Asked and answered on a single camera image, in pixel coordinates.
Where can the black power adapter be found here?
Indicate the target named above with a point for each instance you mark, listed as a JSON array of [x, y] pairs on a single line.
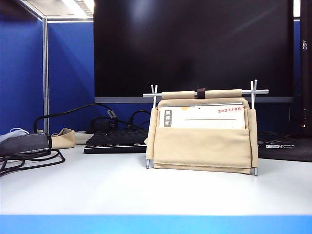
[[102, 124]]

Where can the aluminium partition frame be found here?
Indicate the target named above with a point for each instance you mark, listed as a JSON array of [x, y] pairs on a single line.
[[45, 73]]

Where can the white calendar page card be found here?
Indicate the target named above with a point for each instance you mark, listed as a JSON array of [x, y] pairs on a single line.
[[207, 114]]

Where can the white power strip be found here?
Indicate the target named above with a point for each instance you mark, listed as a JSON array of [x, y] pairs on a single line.
[[81, 137]]

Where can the black HSD monitor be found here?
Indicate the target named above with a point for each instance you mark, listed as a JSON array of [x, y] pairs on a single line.
[[306, 73]]

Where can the beige canvas calendar stand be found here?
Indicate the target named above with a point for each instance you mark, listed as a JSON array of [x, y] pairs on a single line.
[[202, 151]]

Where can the grey rectangular box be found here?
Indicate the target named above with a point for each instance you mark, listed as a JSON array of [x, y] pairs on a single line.
[[24, 143]]

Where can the ceiling light panel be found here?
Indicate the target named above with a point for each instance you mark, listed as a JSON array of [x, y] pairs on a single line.
[[80, 6]]

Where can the white face mask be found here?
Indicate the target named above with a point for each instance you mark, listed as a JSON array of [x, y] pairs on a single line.
[[14, 132]]

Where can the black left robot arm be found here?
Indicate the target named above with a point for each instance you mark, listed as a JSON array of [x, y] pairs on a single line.
[[9, 6]]

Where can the large black monitor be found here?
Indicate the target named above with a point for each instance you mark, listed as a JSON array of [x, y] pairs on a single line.
[[195, 48]]

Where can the black keyboard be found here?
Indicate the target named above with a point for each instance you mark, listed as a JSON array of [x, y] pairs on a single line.
[[114, 143]]

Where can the beige fabric pouch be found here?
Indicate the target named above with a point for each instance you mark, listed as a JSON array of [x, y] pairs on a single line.
[[64, 139]]

